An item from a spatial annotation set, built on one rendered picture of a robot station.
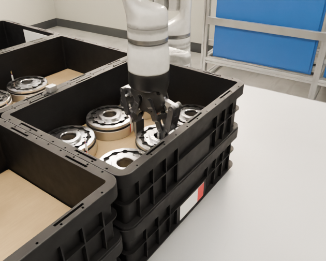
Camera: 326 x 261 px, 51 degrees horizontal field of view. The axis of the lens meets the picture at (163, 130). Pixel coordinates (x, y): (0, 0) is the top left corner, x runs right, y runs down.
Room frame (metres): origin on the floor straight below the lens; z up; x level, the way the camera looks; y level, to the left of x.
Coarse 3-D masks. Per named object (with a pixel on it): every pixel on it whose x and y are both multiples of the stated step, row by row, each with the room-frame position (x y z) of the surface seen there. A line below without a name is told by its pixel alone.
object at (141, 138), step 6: (150, 126) 0.61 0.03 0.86; (138, 132) 0.58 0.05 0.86; (144, 132) 0.59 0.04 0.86; (150, 132) 0.58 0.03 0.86; (138, 138) 0.56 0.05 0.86; (144, 138) 0.56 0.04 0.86; (138, 144) 0.54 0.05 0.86; (144, 144) 0.55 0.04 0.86; (150, 144) 0.54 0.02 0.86; (144, 150) 0.53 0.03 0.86
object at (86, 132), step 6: (66, 126) 0.61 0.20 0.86; (72, 126) 0.61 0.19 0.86; (78, 126) 0.61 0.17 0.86; (84, 126) 0.61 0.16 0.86; (54, 132) 0.59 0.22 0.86; (84, 132) 0.59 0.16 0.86; (90, 132) 0.58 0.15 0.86; (90, 138) 0.56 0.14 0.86; (72, 144) 0.54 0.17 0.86; (78, 144) 0.54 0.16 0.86; (84, 144) 0.54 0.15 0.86; (90, 144) 0.54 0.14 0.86; (84, 150) 0.53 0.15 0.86
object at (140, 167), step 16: (176, 64) 0.78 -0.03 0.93; (80, 80) 0.69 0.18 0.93; (224, 80) 0.70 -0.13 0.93; (240, 80) 0.69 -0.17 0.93; (48, 96) 0.61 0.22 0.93; (224, 96) 0.61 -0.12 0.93; (16, 112) 0.55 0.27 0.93; (208, 112) 0.54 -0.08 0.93; (32, 128) 0.49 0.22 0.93; (192, 128) 0.50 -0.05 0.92; (64, 144) 0.44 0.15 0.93; (160, 144) 0.45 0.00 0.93; (176, 144) 0.46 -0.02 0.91; (96, 160) 0.40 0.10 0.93; (144, 160) 0.40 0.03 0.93; (160, 160) 0.43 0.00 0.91; (128, 176) 0.37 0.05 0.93
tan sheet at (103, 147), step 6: (144, 120) 0.69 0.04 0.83; (150, 120) 0.69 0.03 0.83; (144, 126) 0.66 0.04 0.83; (132, 132) 0.63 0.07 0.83; (126, 138) 0.61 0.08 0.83; (132, 138) 0.61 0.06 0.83; (102, 144) 0.59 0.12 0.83; (108, 144) 0.59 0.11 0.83; (114, 144) 0.59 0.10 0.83; (120, 144) 0.59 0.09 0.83; (126, 144) 0.59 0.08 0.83; (132, 144) 0.59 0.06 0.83; (102, 150) 0.57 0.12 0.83; (108, 150) 0.57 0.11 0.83; (96, 156) 0.55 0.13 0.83
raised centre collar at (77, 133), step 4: (60, 132) 0.58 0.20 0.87; (64, 132) 0.58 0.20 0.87; (68, 132) 0.58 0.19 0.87; (72, 132) 0.58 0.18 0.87; (76, 132) 0.58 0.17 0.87; (56, 136) 0.56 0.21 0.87; (60, 136) 0.56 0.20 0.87; (76, 136) 0.56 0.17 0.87; (80, 136) 0.56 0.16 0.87; (64, 140) 0.55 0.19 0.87; (68, 140) 0.55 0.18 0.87; (72, 140) 0.55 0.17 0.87; (76, 140) 0.55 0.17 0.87
